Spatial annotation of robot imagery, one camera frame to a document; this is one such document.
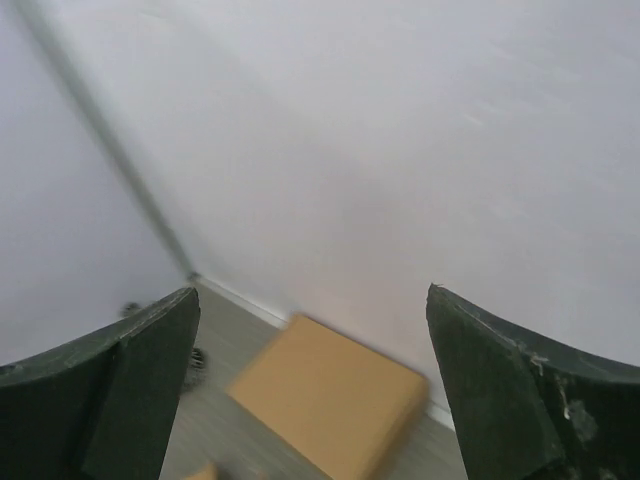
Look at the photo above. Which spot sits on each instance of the folded brown cardboard box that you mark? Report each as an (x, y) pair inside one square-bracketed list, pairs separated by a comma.
[(342, 406)]

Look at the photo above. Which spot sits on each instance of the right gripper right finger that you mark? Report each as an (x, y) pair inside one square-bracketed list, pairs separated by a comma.
[(525, 406)]

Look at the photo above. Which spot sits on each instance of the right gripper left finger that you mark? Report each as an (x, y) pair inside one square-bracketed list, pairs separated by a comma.
[(103, 405)]

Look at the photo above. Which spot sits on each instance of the left aluminium corner post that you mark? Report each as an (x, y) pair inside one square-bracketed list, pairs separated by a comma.
[(112, 138)]

